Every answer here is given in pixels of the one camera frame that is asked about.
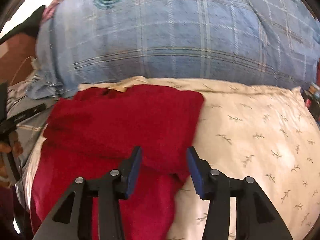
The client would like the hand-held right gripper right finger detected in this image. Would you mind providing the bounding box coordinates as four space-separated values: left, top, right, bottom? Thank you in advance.
186 146 294 240

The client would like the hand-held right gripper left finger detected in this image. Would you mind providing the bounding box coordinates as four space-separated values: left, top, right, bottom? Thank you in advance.
32 146 143 240

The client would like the red fleece garment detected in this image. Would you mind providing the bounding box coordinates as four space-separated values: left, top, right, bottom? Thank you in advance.
30 84 205 240

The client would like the person's left hand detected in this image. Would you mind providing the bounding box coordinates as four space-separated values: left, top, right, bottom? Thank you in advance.
0 131 24 181

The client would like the grey striped star quilt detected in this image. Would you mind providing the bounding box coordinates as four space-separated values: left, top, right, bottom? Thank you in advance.
6 77 62 188

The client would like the cream leaf-print bed sheet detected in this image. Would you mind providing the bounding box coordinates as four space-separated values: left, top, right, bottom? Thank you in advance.
24 76 320 240

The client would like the brown wooden headboard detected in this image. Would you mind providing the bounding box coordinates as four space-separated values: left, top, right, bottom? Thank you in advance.
0 34 38 87

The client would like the person's dark purple clothing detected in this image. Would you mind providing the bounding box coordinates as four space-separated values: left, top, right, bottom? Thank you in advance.
0 184 27 240

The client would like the black object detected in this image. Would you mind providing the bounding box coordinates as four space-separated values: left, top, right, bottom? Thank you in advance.
0 4 46 45

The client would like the pink patterned cloth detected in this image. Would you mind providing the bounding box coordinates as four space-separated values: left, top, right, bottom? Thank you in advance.
41 0 77 22

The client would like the blue plaid quilt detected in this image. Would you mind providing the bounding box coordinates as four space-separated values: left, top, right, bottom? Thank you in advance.
26 0 320 100

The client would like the dark bedside object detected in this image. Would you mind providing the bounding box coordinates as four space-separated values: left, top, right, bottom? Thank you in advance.
301 80 320 121

